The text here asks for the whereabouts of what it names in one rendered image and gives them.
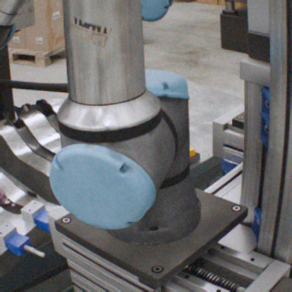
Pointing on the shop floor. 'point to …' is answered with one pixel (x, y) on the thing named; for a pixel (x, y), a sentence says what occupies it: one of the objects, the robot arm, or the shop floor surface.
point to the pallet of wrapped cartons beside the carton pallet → (40, 36)
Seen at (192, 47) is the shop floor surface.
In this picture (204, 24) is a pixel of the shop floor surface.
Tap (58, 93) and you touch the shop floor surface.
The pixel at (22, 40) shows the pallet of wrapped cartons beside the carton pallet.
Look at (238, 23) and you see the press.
